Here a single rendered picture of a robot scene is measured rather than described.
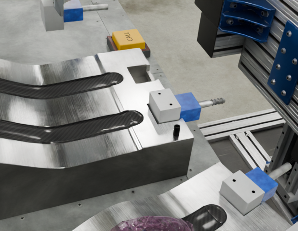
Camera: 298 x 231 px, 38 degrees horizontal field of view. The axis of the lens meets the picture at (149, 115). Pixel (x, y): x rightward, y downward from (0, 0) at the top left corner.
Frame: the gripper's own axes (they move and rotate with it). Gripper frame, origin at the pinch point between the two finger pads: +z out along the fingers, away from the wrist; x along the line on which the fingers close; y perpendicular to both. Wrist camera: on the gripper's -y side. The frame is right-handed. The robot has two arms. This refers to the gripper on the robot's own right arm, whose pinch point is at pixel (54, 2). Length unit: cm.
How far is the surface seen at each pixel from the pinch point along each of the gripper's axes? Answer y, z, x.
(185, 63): 84, 95, 97
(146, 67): 13.8, 6.7, -16.0
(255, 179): 21, 8, -45
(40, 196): -9.8, 11.8, -36.0
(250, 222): 17, 10, -51
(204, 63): 94, 95, 95
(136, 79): 11.7, 8.8, -16.5
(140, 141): 5.9, 6.0, -34.7
